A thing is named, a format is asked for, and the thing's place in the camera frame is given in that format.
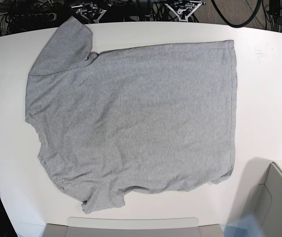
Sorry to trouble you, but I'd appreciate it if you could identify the thick black hose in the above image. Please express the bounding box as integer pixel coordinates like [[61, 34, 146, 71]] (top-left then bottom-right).
[[211, 0, 257, 28]]

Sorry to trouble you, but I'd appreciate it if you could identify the grey T-shirt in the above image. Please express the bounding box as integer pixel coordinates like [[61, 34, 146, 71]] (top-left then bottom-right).
[[25, 17, 237, 214]]

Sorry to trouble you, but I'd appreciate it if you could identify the black cable bundle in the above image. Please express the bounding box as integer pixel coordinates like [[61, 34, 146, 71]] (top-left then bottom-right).
[[0, 4, 57, 35]]

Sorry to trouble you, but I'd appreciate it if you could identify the grey bin at bottom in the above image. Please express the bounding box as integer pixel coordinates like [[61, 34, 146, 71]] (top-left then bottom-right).
[[42, 217, 224, 237]]

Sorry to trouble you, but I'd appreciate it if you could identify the grey bin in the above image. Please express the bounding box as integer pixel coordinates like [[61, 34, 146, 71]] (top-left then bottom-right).
[[42, 217, 224, 237], [241, 163, 282, 237]]

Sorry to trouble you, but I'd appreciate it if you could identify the white bracket mount right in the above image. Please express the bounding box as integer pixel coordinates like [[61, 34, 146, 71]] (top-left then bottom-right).
[[164, 0, 205, 22]]

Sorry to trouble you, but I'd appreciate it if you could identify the grey bin at right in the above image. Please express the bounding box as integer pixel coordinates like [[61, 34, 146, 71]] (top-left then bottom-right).
[[241, 163, 282, 237]]

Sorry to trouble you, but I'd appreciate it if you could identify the white bracket mount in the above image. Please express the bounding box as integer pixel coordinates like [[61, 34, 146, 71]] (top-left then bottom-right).
[[164, 0, 205, 22], [71, 2, 107, 24]]

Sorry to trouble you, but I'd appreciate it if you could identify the white bracket mount left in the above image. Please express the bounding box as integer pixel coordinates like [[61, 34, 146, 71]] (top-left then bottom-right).
[[71, 2, 107, 24]]

